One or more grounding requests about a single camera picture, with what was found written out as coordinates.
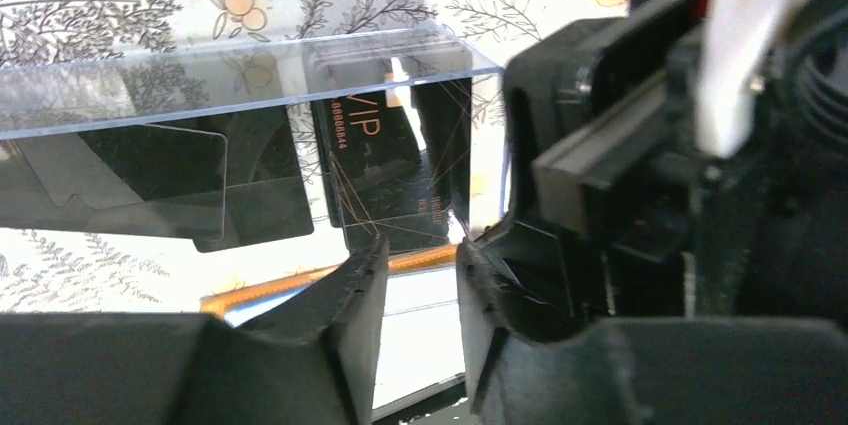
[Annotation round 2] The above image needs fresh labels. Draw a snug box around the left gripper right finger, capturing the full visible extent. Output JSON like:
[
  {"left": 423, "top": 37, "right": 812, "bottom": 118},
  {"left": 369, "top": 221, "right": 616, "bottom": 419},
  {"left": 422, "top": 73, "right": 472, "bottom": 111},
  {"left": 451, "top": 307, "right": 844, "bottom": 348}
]
[{"left": 456, "top": 242, "right": 847, "bottom": 424}]

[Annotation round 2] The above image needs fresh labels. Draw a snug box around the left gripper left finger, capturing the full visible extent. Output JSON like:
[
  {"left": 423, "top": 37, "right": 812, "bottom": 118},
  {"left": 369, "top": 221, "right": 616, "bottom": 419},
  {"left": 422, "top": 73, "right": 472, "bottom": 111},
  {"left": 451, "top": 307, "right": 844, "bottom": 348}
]
[{"left": 1, "top": 239, "right": 388, "bottom": 424}]

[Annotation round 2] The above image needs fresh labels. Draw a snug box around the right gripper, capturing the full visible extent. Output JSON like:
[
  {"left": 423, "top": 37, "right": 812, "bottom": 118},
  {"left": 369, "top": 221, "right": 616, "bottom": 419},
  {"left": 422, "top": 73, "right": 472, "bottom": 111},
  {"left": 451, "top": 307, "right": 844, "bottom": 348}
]
[{"left": 473, "top": 0, "right": 847, "bottom": 343}]

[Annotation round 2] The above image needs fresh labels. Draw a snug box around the orange leather card holder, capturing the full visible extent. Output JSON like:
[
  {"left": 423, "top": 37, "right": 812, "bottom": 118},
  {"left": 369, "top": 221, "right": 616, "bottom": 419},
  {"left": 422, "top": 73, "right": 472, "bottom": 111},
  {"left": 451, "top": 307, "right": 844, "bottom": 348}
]
[{"left": 198, "top": 243, "right": 468, "bottom": 413}]

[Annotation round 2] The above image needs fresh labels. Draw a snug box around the clear plastic card box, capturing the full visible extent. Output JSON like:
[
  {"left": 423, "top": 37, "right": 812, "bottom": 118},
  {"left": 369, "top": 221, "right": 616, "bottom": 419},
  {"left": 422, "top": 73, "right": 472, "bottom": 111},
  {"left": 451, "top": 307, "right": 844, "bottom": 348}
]
[{"left": 1, "top": 27, "right": 507, "bottom": 257}]

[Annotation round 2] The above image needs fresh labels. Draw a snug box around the floral patterned table mat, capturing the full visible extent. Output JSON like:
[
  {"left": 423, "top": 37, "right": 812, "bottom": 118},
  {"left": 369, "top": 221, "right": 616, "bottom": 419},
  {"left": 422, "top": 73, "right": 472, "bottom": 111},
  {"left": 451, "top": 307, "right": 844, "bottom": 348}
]
[{"left": 1, "top": 0, "right": 626, "bottom": 313}]

